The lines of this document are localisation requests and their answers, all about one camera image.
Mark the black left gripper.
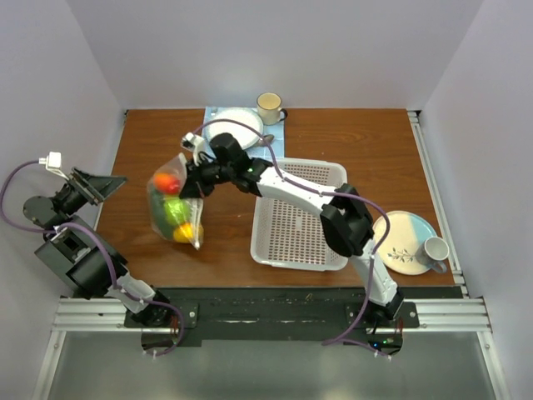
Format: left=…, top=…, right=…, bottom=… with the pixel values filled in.
left=52, top=167, right=127, bottom=218

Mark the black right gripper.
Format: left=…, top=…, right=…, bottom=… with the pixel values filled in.
left=181, top=153, right=237, bottom=198

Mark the red orange fake mango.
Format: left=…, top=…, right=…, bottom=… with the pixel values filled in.
left=152, top=172, right=182, bottom=195

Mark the clear zip top bag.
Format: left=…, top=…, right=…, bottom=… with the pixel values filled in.
left=147, top=153, right=204, bottom=250

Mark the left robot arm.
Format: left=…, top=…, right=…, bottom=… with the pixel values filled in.
left=22, top=168, right=172, bottom=328

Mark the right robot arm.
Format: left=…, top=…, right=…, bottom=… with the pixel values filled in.
left=180, top=132, right=404, bottom=328

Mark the green fake apple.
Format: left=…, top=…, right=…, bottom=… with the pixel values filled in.
left=163, top=197, right=191, bottom=226

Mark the yellow orange fake fruit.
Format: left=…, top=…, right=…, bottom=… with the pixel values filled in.
left=172, top=222, right=203, bottom=243

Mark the dark green fake cucumber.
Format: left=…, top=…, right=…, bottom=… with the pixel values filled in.
left=148, top=190, right=173, bottom=240

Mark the white round plate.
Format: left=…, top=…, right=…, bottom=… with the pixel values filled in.
left=203, top=107, right=264, bottom=150

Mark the metal spoon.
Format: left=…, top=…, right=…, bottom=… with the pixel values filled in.
left=255, top=134, right=276, bottom=147

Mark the white perforated plastic basket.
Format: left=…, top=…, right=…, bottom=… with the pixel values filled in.
left=250, top=158, right=348, bottom=272

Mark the cream enamel mug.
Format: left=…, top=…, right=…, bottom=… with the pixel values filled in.
left=257, top=92, right=288, bottom=126

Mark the cream and blue saucer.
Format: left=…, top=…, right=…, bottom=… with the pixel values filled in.
left=377, top=211, right=436, bottom=276

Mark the grey ceramic cup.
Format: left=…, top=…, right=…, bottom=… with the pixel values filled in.
left=421, top=237, right=450, bottom=273

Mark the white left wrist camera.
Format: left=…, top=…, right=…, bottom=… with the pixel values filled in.
left=38, top=152, right=69, bottom=181

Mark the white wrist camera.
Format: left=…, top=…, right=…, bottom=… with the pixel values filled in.
left=38, top=152, right=69, bottom=181
left=181, top=132, right=207, bottom=166

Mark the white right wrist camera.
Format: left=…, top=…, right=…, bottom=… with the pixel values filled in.
left=181, top=132, right=207, bottom=166

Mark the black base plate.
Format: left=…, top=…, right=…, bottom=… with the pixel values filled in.
left=124, top=286, right=417, bottom=355

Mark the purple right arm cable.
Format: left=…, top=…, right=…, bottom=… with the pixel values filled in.
left=202, top=118, right=395, bottom=347

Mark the aluminium frame rail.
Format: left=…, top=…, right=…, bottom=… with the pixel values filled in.
left=33, top=287, right=511, bottom=399

